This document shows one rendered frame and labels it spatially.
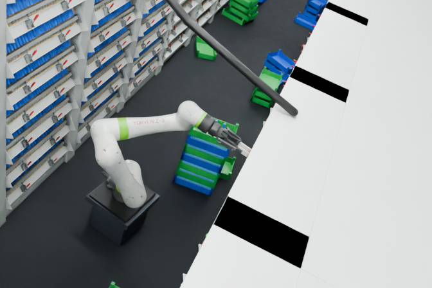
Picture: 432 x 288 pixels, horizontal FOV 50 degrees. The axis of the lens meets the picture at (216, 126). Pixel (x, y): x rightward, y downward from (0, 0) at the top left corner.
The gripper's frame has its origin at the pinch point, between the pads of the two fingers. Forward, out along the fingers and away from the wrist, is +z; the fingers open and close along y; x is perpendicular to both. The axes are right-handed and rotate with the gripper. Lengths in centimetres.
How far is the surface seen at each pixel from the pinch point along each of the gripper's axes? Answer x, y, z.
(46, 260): -109, 52, -55
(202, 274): 78, 134, -6
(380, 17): 83, -36, 15
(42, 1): 16, 15, -119
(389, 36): 84, -18, 21
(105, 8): -6, -43, -113
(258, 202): 79, 110, -2
